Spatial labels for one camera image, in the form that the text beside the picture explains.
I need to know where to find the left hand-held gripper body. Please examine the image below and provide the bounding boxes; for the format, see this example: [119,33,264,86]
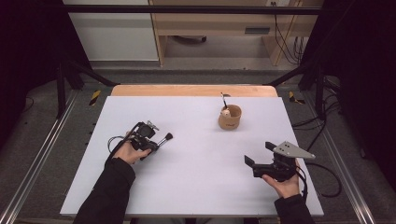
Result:
[128,119,161,157]

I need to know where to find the thick black makeup brush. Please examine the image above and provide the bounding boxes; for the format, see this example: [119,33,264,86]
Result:
[156,132,175,147]

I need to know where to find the yellow clamp left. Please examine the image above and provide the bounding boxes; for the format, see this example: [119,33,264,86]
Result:
[89,89,103,107]

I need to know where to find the wooden cup with bear figure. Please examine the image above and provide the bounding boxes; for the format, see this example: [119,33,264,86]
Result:
[218,104,243,132]

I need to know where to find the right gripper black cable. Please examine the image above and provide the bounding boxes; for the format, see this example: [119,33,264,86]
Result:
[295,161,343,204]

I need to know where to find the person's right hand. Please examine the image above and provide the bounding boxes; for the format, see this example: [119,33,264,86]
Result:
[261,158,302,200]

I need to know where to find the black horizontal frame bar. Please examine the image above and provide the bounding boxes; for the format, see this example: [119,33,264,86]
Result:
[61,4,323,16]

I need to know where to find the black curtain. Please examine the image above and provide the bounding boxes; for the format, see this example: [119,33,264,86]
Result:
[0,0,92,151]
[300,0,396,191]

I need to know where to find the aluminium floor rail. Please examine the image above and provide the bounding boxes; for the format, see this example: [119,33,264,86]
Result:
[0,89,80,224]
[302,92,376,224]

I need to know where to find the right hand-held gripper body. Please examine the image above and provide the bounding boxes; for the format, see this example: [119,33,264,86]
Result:
[252,140,317,183]

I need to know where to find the black floor cables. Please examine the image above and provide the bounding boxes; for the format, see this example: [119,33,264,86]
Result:
[291,76,344,152]

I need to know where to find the yellow clamp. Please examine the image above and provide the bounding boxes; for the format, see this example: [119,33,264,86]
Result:
[89,89,103,107]
[288,91,306,105]

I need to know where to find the hanging black cables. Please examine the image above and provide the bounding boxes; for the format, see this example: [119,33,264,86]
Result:
[270,1,308,66]

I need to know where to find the black metal stand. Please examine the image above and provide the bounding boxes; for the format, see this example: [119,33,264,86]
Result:
[263,60,329,121]
[55,60,121,119]

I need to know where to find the wooden desk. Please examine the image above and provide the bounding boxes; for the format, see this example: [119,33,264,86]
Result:
[148,0,325,67]

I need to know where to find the person's left hand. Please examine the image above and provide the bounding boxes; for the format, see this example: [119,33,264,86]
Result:
[112,131,153,165]

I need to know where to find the thin black makeup brush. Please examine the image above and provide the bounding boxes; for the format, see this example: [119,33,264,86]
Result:
[219,91,229,110]

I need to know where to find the yellow clamp right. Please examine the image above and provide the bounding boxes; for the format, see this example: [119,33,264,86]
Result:
[288,91,306,105]

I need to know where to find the white cabinet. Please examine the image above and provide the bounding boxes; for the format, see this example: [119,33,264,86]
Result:
[62,0,160,62]

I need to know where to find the white table board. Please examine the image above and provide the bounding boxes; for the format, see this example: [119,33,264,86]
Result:
[59,95,325,218]

